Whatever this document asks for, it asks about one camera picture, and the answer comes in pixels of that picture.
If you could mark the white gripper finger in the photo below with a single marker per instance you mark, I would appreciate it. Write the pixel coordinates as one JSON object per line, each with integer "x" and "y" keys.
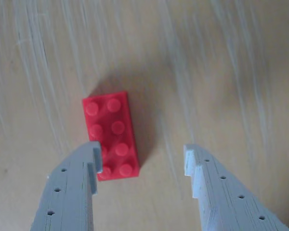
{"x": 69, "y": 192}
{"x": 221, "y": 197}

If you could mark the red lego block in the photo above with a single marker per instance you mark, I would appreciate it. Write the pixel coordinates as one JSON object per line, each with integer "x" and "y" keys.
{"x": 118, "y": 125}

